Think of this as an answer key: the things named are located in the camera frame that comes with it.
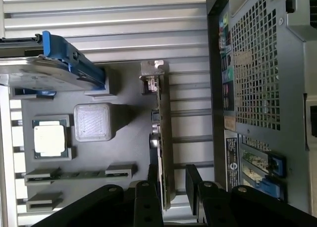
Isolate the loose green RAM stick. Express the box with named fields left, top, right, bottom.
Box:
left=32, top=170, right=129, bottom=181

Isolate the grey plastic parts rack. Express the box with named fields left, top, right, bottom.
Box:
left=8, top=67, right=159, bottom=220

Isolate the blue case latch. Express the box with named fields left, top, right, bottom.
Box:
left=257, top=152, right=287, bottom=202

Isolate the open black PC case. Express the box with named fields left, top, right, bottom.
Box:
left=207, top=0, right=317, bottom=227

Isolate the green graphics card black fan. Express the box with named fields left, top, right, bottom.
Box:
left=139, top=59, right=174, bottom=212

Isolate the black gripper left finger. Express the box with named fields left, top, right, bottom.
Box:
left=29, top=163, right=164, bottom=227

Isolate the silver CPU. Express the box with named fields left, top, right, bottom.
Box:
left=33, top=119, right=67, bottom=158

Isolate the hard disk in blue carrier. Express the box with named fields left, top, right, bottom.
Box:
left=0, top=30, right=106, bottom=93

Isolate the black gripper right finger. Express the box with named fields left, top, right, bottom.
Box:
left=185, top=164, right=317, bottom=227

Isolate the black rear port panel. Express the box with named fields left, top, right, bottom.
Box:
left=217, top=12, right=236, bottom=114

